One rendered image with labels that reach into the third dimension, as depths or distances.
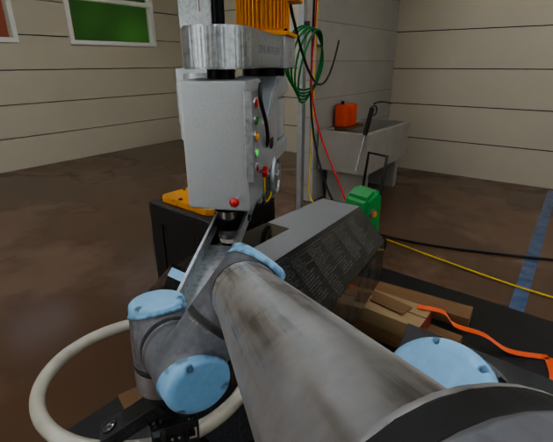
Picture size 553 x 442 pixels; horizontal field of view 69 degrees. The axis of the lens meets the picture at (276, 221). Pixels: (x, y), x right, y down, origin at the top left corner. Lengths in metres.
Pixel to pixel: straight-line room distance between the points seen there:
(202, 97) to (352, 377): 1.20
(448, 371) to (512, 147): 5.94
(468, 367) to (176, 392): 0.37
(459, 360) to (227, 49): 1.01
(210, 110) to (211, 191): 0.27
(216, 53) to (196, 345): 0.91
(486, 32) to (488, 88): 0.70
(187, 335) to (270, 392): 0.38
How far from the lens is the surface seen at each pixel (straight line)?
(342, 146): 4.69
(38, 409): 0.99
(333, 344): 0.20
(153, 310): 0.65
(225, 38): 1.28
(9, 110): 7.61
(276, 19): 1.96
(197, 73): 2.47
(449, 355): 0.61
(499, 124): 6.45
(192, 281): 1.34
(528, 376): 0.87
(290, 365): 0.20
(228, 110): 1.30
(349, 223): 2.20
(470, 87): 6.48
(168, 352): 0.58
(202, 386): 0.58
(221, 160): 1.33
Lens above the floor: 1.59
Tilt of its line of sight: 21 degrees down
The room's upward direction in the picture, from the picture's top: straight up
